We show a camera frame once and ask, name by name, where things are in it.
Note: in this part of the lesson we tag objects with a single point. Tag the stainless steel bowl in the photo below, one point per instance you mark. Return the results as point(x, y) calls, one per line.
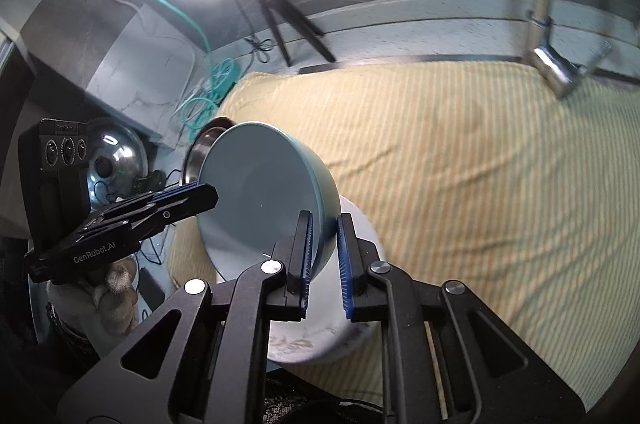
point(197, 153)

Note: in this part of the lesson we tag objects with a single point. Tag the person's left hand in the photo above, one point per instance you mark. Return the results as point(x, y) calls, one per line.
point(117, 284)

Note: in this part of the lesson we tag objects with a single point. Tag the steel pot lid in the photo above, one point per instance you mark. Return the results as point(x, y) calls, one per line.
point(120, 148)

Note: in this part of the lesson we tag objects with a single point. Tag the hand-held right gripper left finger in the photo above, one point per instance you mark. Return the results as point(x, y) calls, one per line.
point(309, 249)

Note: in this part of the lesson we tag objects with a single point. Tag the white plate with leaf print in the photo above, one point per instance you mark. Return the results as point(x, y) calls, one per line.
point(300, 349)

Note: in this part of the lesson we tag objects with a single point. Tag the black tripod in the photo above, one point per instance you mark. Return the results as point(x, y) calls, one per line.
point(280, 18)

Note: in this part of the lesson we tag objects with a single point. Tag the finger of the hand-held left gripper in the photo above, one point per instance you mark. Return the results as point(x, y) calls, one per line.
point(150, 200)
point(190, 204)

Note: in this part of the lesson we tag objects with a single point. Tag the light blue bowl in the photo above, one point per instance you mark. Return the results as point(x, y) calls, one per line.
point(255, 184)

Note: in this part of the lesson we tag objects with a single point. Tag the yellow striped cloth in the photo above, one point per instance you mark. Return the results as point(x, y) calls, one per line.
point(450, 179)

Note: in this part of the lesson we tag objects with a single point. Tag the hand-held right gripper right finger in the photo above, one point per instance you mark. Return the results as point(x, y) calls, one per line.
point(345, 264)

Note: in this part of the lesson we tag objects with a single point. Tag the teal round spoked reel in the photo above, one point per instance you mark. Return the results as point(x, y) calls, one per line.
point(222, 73)

